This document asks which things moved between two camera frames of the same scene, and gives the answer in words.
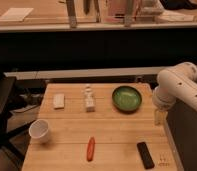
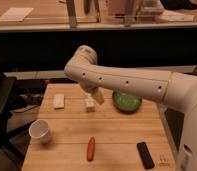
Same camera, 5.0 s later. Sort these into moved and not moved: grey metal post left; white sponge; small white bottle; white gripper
Moved: white gripper
Not moved: small white bottle; white sponge; grey metal post left
